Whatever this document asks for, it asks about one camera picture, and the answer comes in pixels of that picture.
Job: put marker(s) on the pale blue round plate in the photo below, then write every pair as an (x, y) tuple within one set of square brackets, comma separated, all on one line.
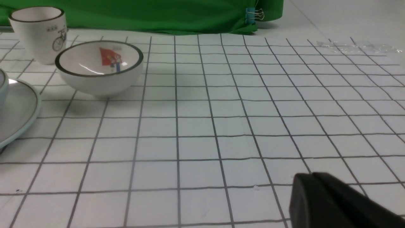
[(20, 110)]

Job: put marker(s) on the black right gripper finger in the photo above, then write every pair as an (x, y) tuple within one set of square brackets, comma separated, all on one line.
[(320, 200)]

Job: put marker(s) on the blue binder clip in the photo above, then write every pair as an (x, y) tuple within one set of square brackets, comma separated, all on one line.
[(252, 15)]

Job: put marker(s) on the white cup black rim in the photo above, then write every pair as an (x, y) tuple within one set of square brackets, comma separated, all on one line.
[(42, 30)]

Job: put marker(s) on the green backdrop cloth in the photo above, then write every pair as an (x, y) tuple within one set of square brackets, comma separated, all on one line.
[(176, 17)]

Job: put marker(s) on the white bowl with cartoon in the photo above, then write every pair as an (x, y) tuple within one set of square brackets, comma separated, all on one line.
[(100, 68)]

